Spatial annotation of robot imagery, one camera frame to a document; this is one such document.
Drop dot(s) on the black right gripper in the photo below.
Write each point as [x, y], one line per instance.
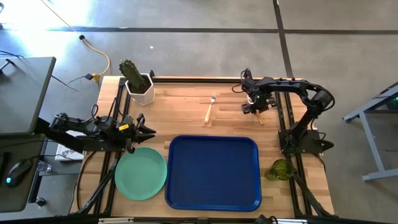
[259, 101]

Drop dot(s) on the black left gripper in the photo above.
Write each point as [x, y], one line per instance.
[127, 133]

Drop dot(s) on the green plate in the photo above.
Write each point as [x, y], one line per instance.
[140, 175]

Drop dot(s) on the green glass cup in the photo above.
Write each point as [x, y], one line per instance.
[281, 169]

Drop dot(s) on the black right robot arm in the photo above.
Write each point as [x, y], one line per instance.
[292, 85]

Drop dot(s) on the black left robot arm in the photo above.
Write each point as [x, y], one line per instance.
[77, 124]

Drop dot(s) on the blue plastic tray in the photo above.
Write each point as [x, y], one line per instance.
[213, 174]

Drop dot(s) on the white plant pot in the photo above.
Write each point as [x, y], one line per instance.
[144, 97]

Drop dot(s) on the white printed box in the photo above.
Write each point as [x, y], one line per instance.
[66, 154]

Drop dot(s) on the black desk support beam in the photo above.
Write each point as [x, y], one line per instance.
[59, 135]

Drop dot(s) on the clear water bottle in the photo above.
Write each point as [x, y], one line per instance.
[44, 166]

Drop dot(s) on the black caster wheel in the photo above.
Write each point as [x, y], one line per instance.
[40, 202]

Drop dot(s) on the grey desk top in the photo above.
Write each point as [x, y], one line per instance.
[21, 93]

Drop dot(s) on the black computer mouse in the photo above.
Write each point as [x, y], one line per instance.
[18, 172]

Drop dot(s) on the black device with green light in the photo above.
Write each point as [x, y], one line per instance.
[393, 102]

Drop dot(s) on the black desk surface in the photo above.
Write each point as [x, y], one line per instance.
[15, 199]

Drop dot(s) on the black aluminium frame rail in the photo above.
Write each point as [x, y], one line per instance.
[279, 116]
[97, 208]
[192, 80]
[289, 116]
[109, 208]
[174, 221]

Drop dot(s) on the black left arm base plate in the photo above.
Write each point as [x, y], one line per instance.
[99, 147]

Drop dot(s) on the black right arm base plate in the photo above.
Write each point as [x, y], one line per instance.
[311, 141]

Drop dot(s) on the black diagonal frame brace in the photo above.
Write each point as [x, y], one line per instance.
[314, 196]
[90, 199]

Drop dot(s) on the grey metal table frame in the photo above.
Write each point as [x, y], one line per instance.
[370, 133]

